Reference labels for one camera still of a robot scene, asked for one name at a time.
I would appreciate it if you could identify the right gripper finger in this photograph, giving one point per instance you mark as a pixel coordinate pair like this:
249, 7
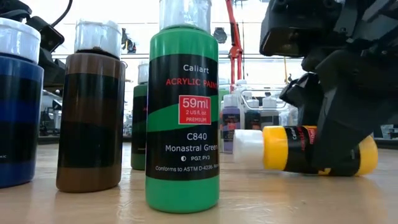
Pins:
348, 109
301, 99

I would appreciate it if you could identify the grey paint bottle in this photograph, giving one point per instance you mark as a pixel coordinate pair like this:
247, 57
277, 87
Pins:
269, 116

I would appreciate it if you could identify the blue paint bottle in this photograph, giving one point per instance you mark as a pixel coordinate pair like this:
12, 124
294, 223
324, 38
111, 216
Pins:
18, 109

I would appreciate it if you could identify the black paint bottle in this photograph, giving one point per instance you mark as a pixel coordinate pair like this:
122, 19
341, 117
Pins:
252, 119

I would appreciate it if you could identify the yellow paint bottle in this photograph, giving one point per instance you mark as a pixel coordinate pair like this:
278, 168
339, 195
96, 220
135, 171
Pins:
280, 149

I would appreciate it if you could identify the tall white bottle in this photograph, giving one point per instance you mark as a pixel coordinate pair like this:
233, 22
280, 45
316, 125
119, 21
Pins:
241, 87

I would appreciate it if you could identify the brown paint bottle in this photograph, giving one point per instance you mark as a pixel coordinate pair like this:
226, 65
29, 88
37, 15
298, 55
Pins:
90, 124

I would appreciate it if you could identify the purple paint bottle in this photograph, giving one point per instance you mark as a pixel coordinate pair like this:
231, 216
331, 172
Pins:
230, 124

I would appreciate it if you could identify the dark green paint bottle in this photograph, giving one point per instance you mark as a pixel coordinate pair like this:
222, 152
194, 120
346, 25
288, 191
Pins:
139, 124

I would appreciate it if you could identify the bright green paint bottle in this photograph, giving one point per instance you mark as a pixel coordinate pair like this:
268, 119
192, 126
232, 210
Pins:
182, 140

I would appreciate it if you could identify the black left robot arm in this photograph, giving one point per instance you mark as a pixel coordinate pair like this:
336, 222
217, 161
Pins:
12, 7

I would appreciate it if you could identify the clear plastic bin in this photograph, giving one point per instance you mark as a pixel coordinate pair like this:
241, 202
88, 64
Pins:
289, 116

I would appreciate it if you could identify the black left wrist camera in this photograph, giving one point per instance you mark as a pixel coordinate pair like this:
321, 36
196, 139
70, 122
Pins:
46, 32

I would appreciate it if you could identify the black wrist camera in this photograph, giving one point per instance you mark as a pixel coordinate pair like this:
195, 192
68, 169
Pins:
46, 32
280, 18

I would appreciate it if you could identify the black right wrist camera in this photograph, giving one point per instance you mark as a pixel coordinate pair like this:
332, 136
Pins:
280, 18

